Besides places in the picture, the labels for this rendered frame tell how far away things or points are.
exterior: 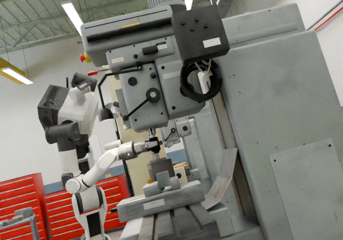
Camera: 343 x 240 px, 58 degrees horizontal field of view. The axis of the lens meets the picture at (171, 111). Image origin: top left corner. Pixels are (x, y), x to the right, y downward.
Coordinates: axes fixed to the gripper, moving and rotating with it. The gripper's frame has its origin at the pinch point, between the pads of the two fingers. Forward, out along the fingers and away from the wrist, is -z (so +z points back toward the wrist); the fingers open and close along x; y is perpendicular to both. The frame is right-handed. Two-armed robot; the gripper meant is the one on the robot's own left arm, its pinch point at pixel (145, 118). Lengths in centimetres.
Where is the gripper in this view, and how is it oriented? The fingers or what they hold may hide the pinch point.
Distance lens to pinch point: 224.6
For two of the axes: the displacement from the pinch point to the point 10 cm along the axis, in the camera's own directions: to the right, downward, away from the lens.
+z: -8.9, -3.0, -3.4
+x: 4.5, -5.7, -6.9
